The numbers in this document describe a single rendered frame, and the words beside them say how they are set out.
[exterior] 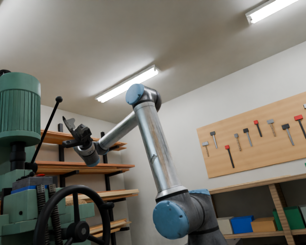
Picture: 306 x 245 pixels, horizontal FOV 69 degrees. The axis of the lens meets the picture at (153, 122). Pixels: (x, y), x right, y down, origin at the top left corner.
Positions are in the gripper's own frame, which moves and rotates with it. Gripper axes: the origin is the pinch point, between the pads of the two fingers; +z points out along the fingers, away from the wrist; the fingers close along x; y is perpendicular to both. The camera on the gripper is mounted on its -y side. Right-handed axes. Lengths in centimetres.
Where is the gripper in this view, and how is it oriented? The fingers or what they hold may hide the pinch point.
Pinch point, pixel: (69, 121)
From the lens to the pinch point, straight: 123.2
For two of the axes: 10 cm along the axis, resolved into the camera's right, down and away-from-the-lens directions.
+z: -1.3, -7.4, -6.6
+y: 6.3, -5.7, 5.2
